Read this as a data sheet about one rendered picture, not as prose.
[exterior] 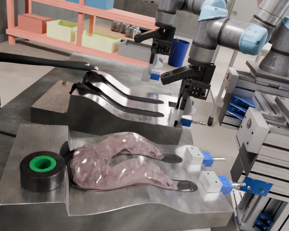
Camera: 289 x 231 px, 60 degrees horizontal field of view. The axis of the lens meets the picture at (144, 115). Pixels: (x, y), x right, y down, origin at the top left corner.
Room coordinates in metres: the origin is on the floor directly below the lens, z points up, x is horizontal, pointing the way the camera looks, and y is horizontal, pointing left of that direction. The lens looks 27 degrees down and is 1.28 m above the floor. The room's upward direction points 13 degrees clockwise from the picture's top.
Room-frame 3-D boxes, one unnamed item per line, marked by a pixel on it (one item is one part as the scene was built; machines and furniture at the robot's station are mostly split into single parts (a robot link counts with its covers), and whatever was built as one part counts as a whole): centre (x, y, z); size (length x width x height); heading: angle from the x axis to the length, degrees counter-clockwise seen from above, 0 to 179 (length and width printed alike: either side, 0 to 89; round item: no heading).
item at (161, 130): (0.84, 0.12, 0.87); 0.50 x 0.26 x 0.14; 92
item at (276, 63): (1.19, -0.55, 1.09); 0.15 x 0.15 x 0.10
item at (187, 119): (0.79, -0.15, 0.89); 0.13 x 0.05 x 0.05; 92
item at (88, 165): (0.49, 0.02, 0.90); 0.26 x 0.18 x 0.08; 109
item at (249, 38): (0.75, -0.22, 1.20); 0.11 x 0.11 x 0.08; 58
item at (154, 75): (1.07, -0.02, 0.93); 0.13 x 0.05 x 0.05; 92
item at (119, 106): (0.83, 0.11, 0.92); 0.35 x 0.16 x 0.09; 92
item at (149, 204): (0.48, 0.02, 0.86); 0.50 x 0.26 x 0.11; 109
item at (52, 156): (0.36, 0.17, 0.93); 0.08 x 0.08 x 0.04
